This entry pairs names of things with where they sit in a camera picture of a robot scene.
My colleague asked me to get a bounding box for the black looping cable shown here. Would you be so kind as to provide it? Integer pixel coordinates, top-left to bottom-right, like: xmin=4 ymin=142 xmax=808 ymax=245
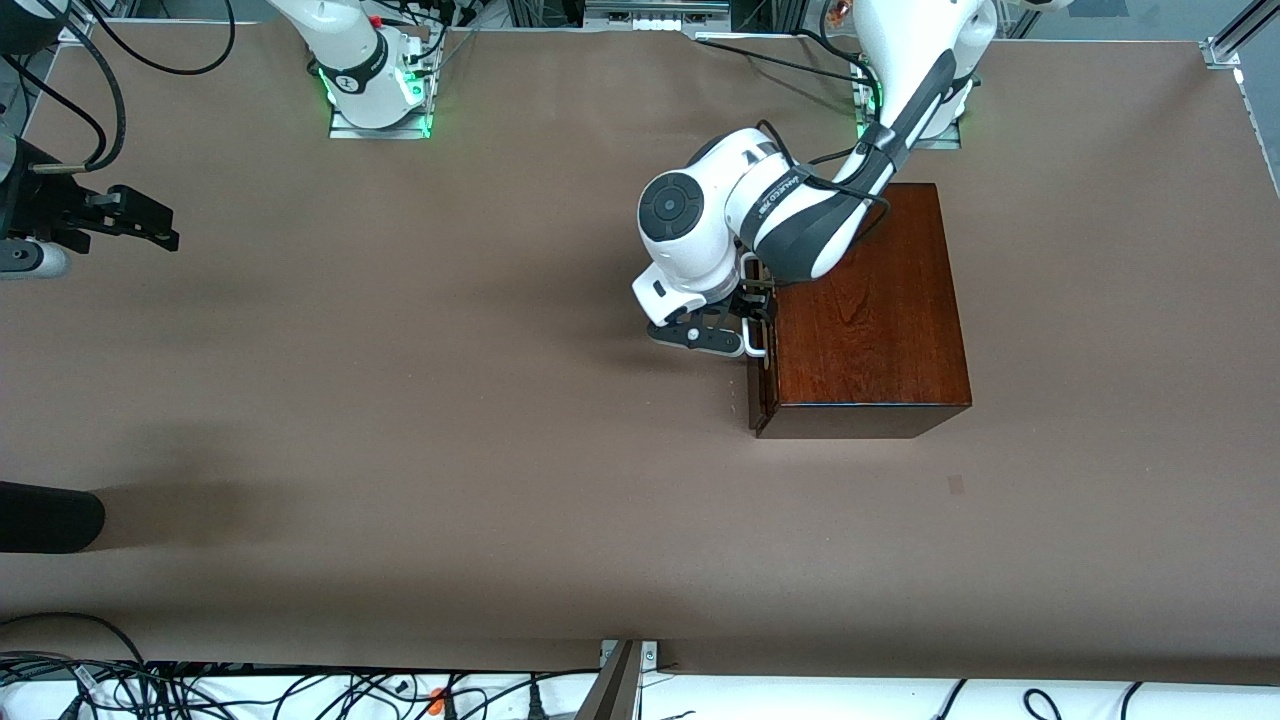
xmin=85 ymin=0 xmax=238 ymax=76

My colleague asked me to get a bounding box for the wooden drawer with white handle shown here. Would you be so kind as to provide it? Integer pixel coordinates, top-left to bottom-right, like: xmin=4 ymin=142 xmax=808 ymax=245
xmin=742 ymin=225 xmax=781 ymax=433

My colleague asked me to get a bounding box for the metal table edge bracket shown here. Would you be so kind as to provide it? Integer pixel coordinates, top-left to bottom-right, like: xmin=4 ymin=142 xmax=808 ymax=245
xmin=575 ymin=640 xmax=661 ymax=720

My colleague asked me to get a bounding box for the black cylinder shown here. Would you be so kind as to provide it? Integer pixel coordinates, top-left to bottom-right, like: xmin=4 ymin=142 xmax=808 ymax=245
xmin=0 ymin=480 xmax=107 ymax=554

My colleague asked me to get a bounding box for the black cable on table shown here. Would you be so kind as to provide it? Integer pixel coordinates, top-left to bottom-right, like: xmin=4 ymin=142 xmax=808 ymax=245
xmin=795 ymin=28 xmax=866 ymax=63
xmin=695 ymin=35 xmax=871 ymax=86

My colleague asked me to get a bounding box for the dark brown wooden cabinet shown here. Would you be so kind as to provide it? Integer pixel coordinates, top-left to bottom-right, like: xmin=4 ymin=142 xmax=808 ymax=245
xmin=750 ymin=183 xmax=973 ymax=439

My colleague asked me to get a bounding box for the grey power strip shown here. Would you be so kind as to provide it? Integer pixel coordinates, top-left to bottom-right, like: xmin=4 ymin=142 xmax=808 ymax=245
xmin=585 ymin=0 xmax=731 ymax=31

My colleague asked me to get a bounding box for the thick black floor cable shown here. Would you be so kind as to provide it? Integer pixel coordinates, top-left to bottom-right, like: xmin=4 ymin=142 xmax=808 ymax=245
xmin=0 ymin=612 xmax=151 ymax=666

